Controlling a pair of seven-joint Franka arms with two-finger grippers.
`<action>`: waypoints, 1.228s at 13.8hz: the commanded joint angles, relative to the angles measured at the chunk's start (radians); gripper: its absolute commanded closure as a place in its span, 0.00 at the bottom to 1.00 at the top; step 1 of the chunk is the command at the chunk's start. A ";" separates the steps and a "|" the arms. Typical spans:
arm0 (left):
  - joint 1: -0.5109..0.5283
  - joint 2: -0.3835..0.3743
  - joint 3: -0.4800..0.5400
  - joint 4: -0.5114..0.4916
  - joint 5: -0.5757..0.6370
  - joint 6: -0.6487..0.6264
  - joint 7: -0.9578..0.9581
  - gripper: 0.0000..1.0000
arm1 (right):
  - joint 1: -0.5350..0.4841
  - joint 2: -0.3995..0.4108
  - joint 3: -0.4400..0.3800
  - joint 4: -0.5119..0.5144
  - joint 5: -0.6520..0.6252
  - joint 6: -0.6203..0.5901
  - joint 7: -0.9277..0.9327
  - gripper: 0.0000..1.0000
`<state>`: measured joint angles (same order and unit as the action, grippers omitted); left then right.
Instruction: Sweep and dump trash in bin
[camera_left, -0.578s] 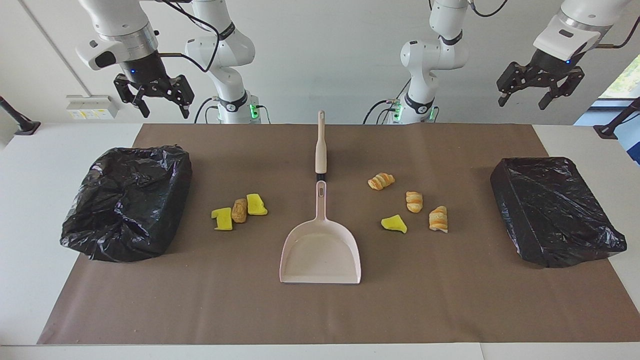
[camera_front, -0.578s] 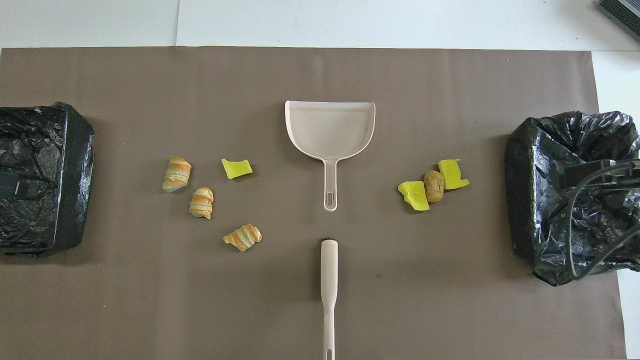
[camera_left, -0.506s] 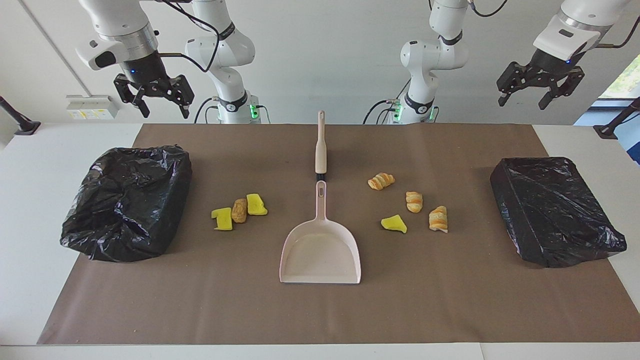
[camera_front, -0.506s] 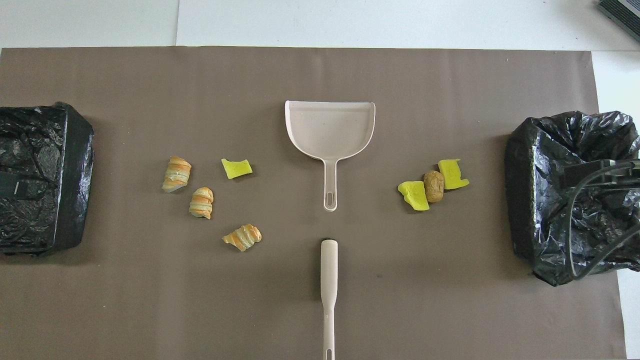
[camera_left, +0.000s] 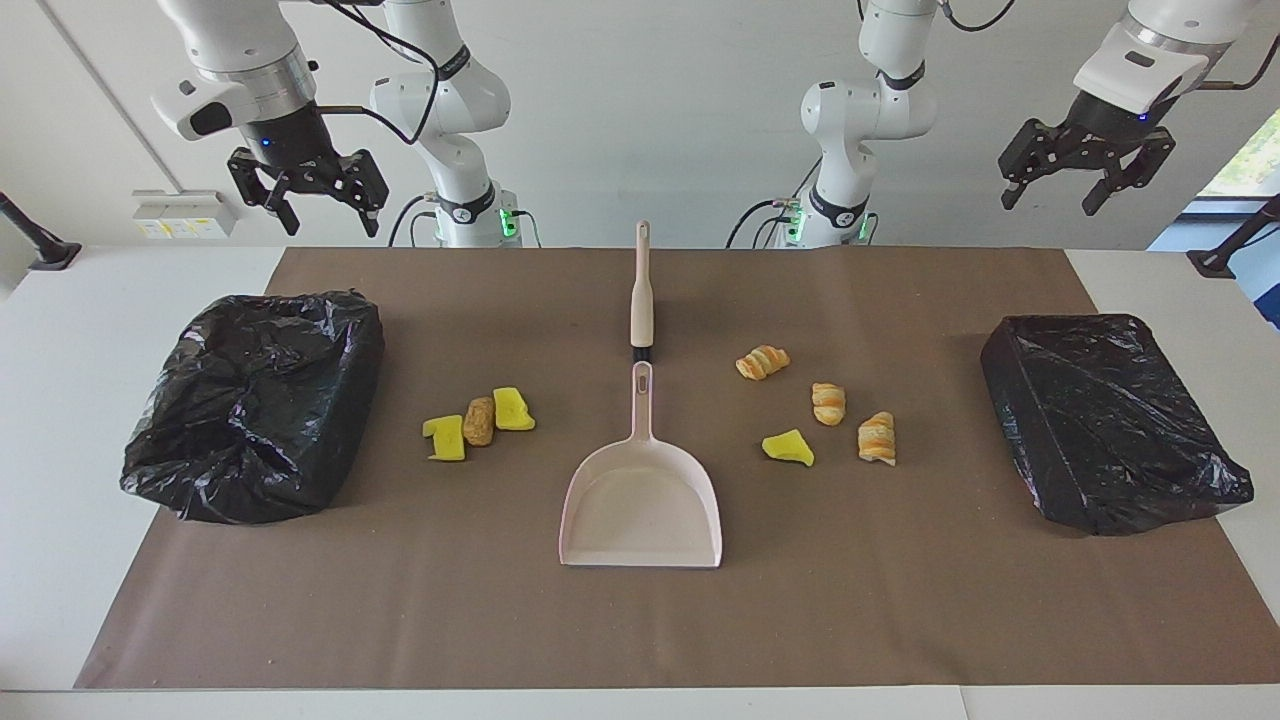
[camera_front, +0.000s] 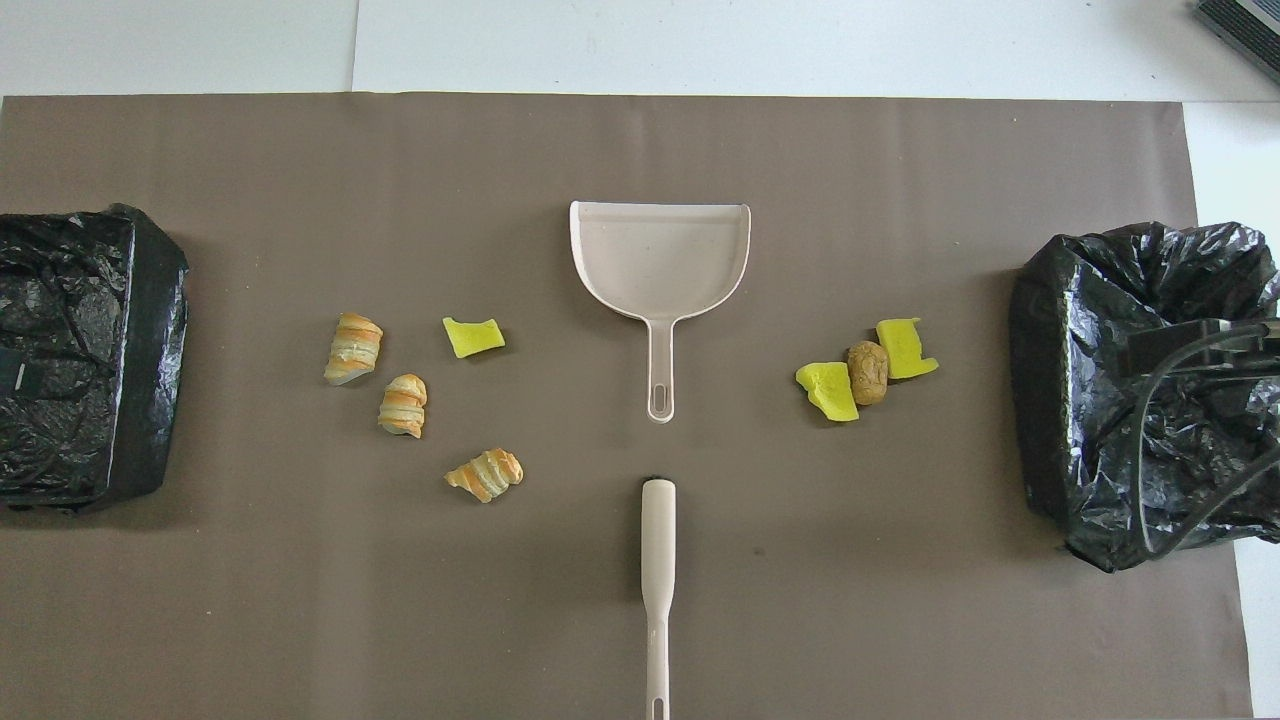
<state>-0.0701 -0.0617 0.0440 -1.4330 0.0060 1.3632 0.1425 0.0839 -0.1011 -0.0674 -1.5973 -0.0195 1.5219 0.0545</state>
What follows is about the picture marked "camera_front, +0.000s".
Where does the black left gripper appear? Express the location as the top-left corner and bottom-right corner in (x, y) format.
(0, 345), (41, 397)

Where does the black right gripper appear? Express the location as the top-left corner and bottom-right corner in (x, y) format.
(1117, 319), (1280, 379)

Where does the notched yellow sponge piece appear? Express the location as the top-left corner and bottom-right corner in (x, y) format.
(876, 317), (941, 381)

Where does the striped croissant piece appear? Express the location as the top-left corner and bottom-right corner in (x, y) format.
(444, 447), (525, 504)
(323, 312), (385, 387)
(377, 373), (429, 440)

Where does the wedge yellow sponge piece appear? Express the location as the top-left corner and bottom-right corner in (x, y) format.
(795, 361), (861, 423)

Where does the yellow sponge green backing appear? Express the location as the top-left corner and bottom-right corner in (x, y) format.
(442, 316), (507, 360)

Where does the beige plastic dustpan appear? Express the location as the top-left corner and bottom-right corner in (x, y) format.
(569, 200), (752, 425)

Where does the beige handled black bristle brush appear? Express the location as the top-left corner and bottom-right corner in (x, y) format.
(641, 478), (677, 720)

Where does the crumpled open black bag bin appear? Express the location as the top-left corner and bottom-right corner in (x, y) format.
(1008, 221), (1280, 574)

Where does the flat taut black bag bin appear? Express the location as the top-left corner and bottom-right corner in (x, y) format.
(0, 203), (190, 514)

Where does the dark grey ribbed device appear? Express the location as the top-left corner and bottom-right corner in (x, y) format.
(1195, 0), (1280, 83)

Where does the brown paper table mat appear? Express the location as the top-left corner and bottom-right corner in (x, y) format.
(0, 93), (1254, 720)

